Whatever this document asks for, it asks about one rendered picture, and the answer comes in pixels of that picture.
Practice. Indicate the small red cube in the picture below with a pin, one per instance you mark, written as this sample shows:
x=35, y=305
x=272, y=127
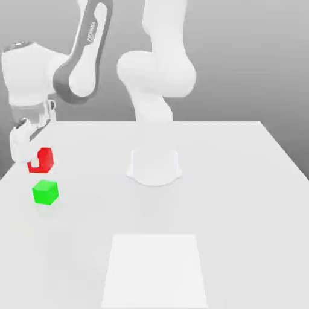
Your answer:
x=45, y=159

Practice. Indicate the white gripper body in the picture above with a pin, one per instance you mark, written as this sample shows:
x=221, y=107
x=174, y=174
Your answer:
x=21, y=142

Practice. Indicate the small green cube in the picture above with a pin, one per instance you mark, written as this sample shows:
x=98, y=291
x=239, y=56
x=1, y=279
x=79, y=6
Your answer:
x=45, y=192

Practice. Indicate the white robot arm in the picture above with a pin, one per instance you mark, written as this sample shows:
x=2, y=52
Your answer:
x=154, y=72

